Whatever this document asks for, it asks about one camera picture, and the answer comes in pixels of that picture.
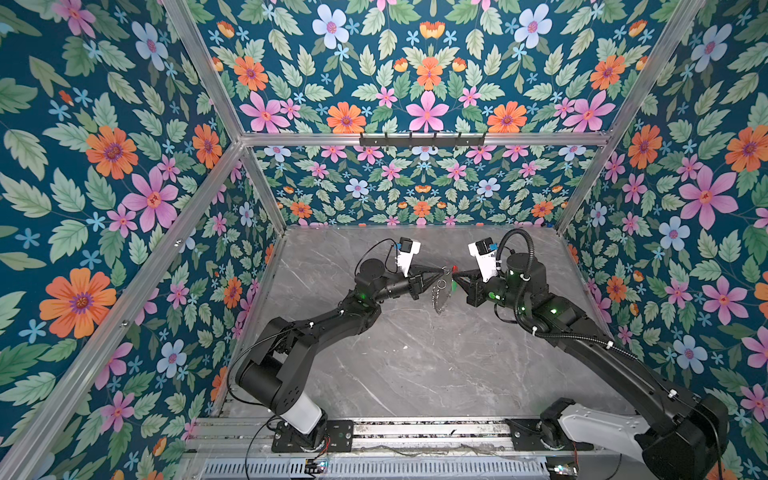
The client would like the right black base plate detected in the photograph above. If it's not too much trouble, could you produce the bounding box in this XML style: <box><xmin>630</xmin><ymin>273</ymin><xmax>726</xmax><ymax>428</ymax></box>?
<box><xmin>503</xmin><ymin>418</ymin><xmax>595</xmax><ymax>452</ymax></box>

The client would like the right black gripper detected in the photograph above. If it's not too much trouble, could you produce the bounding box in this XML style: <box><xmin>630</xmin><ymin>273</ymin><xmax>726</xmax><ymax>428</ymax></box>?
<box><xmin>452</xmin><ymin>267</ymin><xmax>530</xmax><ymax>317</ymax></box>

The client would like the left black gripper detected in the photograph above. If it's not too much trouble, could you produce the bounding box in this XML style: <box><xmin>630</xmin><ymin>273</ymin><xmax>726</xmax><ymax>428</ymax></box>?
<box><xmin>371</xmin><ymin>263</ymin><xmax>443</xmax><ymax>304</ymax></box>

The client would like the aluminium front rail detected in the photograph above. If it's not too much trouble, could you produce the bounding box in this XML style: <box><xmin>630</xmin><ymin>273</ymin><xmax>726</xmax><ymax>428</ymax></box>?
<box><xmin>179</xmin><ymin>416</ymin><xmax>691</xmax><ymax>463</ymax></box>

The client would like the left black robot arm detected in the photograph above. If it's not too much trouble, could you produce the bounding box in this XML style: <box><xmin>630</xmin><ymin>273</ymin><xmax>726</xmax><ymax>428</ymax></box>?
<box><xmin>234</xmin><ymin>259</ymin><xmax>445</xmax><ymax>451</ymax></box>

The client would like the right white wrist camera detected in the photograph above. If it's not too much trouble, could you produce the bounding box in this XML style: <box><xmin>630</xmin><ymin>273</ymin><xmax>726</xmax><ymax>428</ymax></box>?
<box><xmin>468</xmin><ymin>237</ymin><xmax>498</xmax><ymax>282</ymax></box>

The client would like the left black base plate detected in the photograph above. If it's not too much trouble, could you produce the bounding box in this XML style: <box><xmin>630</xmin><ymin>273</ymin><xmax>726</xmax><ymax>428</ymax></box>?
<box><xmin>271</xmin><ymin>419</ymin><xmax>354</xmax><ymax>454</ymax></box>

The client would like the black hook rail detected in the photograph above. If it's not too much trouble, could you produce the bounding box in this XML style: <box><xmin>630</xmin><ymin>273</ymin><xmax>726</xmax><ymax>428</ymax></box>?
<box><xmin>358</xmin><ymin>132</ymin><xmax>486</xmax><ymax>149</ymax></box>

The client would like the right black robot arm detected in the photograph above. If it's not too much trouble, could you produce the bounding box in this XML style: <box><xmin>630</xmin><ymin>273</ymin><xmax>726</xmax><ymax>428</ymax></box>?
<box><xmin>453</xmin><ymin>252</ymin><xmax>728</xmax><ymax>479</ymax></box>

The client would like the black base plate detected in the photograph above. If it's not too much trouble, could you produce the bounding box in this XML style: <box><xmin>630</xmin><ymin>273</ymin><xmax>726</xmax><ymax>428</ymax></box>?
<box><xmin>503</xmin><ymin>418</ymin><xmax>595</xmax><ymax>452</ymax></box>
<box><xmin>271</xmin><ymin>419</ymin><xmax>354</xmax><ymax>454</ymax></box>

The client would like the white slotted cable duct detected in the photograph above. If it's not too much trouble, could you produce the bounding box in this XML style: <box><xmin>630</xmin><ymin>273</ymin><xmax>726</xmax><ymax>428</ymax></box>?
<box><xmin>200</xmin><ymin>457</ymin><xmax>550</xmax><ymax>479</ymax></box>

